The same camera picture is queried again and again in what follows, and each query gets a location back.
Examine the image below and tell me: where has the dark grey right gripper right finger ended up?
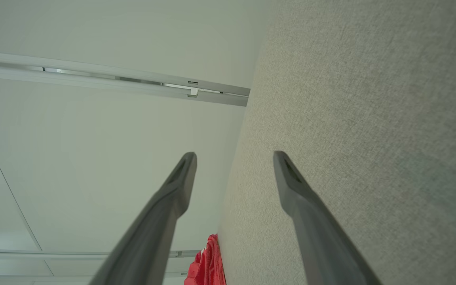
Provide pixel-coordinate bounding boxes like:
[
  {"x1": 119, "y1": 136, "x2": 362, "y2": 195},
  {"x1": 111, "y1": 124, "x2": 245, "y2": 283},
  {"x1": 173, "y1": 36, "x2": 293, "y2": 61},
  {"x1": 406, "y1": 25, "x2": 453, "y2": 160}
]
[{"x1": 273, "y1": 151, "x2": 383, "y2": 285}]

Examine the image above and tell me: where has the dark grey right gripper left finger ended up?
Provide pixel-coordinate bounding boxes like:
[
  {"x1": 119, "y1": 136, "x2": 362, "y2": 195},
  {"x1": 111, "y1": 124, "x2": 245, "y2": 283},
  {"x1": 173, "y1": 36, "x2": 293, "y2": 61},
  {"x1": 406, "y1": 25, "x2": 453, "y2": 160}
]
[{"x1": 89, "y1": 152, "x2": 197, "y2": 285}]

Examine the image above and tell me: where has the thin white wall rail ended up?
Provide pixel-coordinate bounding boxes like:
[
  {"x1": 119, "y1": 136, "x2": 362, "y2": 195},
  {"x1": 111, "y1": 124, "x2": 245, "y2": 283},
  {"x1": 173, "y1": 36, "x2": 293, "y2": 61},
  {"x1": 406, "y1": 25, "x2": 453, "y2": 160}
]
[{"x1": 0, "y1": 249, "x2": 201, "y2": 260}]

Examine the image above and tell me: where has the white wall rail with slot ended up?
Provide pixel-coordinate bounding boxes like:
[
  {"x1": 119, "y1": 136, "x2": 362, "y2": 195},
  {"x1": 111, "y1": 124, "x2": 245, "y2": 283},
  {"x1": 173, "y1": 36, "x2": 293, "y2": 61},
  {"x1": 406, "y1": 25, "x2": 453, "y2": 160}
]
[{"x1": 0, "y1": 51, "x2": 251, "y2": 107}]

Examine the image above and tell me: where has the red Bulls 23 jersey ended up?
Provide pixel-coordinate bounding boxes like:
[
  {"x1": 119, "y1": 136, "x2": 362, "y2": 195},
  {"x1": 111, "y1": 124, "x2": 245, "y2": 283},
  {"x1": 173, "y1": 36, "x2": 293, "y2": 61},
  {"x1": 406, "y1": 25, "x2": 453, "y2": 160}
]
[{"x1": 184, "y1": 234, "x2": 227, "y2": 285}]

